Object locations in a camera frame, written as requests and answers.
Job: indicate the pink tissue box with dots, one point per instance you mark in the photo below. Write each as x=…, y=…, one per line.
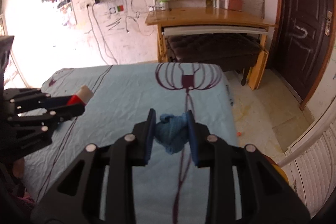
x=235, y=5

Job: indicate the red white small bottle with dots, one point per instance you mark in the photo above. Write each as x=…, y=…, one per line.
x=82, y=96

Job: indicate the white louvered screen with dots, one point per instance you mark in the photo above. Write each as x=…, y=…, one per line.
x=310, y=162

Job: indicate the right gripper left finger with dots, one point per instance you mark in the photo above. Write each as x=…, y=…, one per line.
x=97, y=187

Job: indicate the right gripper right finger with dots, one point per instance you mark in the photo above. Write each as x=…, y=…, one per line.
x=244, y=186

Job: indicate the wooden desk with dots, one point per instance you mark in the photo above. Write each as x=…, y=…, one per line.
x=198, y=21

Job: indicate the dark tufted bench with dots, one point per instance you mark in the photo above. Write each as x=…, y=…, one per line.
x=230, y=51

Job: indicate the blue wrapper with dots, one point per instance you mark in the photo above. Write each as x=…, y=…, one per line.
x=172, y=132

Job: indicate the light blue patterned tablecloth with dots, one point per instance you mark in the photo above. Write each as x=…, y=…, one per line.
x=169, y=189

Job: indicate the dark brown door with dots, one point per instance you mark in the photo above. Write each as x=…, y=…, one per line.
x=303, y=45

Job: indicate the orange trash bin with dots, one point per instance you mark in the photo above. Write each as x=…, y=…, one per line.
x=277, y=168

